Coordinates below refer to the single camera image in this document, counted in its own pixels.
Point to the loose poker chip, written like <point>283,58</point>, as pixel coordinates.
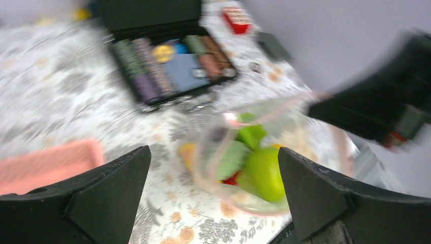
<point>256,67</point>

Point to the pink plastic basket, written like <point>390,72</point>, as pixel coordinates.
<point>22,174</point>

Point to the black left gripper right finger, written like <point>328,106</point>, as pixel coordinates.
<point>330,207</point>

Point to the floral table mat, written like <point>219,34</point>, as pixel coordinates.
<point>59,84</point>

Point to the black poker chip case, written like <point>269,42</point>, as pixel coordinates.
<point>165,55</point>

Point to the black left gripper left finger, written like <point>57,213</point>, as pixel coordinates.
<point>97,206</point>

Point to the clear zip top bag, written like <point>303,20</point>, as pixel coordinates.
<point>287,125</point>

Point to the green pear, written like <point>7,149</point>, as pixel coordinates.
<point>261,175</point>

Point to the red orange mango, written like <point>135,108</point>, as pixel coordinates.
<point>232,180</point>

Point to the red grid toy block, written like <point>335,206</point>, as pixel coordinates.
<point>237,20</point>

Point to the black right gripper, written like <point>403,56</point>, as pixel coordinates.
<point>391,105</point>

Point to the grey building baseplate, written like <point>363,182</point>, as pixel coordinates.
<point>272,47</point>

